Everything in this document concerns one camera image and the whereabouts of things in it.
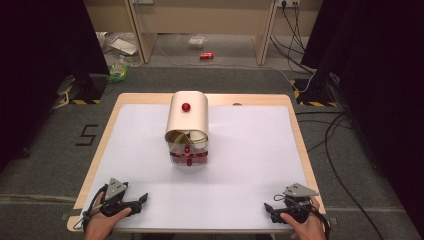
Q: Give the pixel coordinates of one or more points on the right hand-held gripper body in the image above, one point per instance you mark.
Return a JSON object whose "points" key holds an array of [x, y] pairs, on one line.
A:
{"points": [[296, 206]]}

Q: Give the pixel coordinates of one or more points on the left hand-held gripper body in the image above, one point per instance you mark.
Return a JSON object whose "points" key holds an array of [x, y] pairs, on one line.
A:
{"points": [[115, 190]]}

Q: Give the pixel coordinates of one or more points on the pile of red stick packets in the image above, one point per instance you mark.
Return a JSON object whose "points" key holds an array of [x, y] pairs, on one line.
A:
{"points": [[180, 156]]}

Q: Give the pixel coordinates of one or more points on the person's right hand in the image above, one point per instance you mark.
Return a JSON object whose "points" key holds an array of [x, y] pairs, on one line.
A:
{"points": [[310, 228]]}

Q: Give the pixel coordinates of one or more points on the person's left hand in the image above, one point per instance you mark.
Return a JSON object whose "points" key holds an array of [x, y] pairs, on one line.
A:
{"points": [[100, 225]]}

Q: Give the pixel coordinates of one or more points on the white table mat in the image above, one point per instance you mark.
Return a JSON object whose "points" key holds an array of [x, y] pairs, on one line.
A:
{"points": [[246, 160]]}

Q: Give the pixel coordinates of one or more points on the wooden table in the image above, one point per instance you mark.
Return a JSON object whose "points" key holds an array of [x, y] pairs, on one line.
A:
{"points": [[150, 98]]}

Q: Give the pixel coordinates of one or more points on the black stand base hazard tape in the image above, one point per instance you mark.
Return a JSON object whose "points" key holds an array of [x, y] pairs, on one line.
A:
{"points": [[315, 93], [86, 88]]}

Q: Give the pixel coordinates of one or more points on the green plastic bag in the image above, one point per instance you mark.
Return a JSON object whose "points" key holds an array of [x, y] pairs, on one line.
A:
{"points": [[118, 71]]}

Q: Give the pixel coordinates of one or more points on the white paper sheet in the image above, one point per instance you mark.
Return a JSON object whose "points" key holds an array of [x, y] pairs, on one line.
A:
{"points": [[124, 46]]}

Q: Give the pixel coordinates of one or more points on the black curtain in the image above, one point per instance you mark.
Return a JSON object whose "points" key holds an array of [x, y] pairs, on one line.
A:
{"points": [[40, 66], [383, 83]]}

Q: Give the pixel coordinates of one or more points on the red drink can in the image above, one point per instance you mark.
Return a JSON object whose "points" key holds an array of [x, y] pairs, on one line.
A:
{"points": [[206, 55]]}

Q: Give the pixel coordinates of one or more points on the white plastic container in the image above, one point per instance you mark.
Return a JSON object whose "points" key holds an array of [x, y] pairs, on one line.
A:
{"points": [[197, 41]]}

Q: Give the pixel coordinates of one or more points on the white wall socket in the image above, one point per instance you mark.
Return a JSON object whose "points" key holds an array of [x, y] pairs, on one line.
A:
{"points": [[288, 3]]}

